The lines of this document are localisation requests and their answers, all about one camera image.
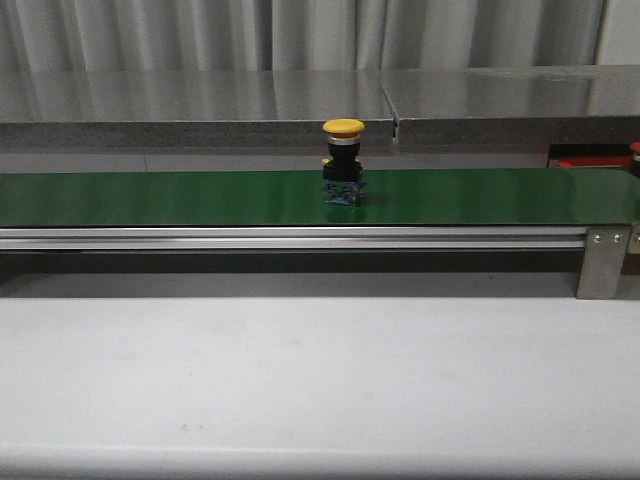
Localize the aluminium conveyor side rail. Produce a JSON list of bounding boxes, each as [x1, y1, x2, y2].
[[1, 226, 587, 252]]

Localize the right grey steel shelf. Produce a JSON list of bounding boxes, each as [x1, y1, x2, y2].
[[380, 65, 639, 147]]

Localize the red plastic bin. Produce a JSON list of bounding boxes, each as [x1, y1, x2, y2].
[[548, 143, 631, 170]]

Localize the steel conveyor support bracket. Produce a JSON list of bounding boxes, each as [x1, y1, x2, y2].
[[576, 226, 630, 300]]

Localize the conveyor end bracket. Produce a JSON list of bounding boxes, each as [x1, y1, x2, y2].
[[622, 223, 640, 276]]

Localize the green conveyor belt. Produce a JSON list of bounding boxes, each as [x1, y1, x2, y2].
[[1, 168, 639, 227]]

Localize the grey pleated curtain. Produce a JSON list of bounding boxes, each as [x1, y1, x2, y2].
[[1, 1, 606, 72]]

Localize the grey steel shelf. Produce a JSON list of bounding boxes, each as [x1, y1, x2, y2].
[[380, 65, 639, 147], [1, 71, 395, 149]]

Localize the left grey steel shelf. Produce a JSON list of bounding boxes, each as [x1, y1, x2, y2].
[[1, 71, 395, 149]]

